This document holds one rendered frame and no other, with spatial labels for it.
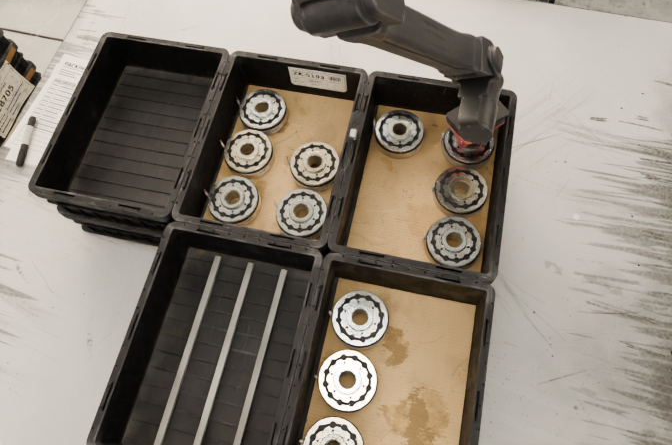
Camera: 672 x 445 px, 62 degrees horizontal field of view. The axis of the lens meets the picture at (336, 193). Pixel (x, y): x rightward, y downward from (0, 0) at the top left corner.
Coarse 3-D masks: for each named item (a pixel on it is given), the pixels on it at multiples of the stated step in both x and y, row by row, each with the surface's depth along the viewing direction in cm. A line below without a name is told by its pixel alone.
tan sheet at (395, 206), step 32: (384, 160) 117; (416, 160) 117; (384, 192) 114; (416, 192) 114; (352, 224) 112; (384, 224) 111; (416, 224) 111; (480, 224) 110; (416, 256) 108; (480, 256) 108
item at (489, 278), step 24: (384, 72) 115; (504, 96) 111; (360, 120) 110; (504, 144) 106; (504, 168) 104; (504, 192) 102; (336, 216) 103; (336, 240) 101; (408, 264) 97; (432, 264) 97
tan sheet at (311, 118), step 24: (288, 96) 126; (312, 96) 125; (240, 120) 124; (288, 120) 123; (312, 120) 123; (336, 120) 122; (288, 144) 121; (336, 144) 120; (288, 168) 118; (264, 192) 116; (288, 192) 116; (264, 216) 114
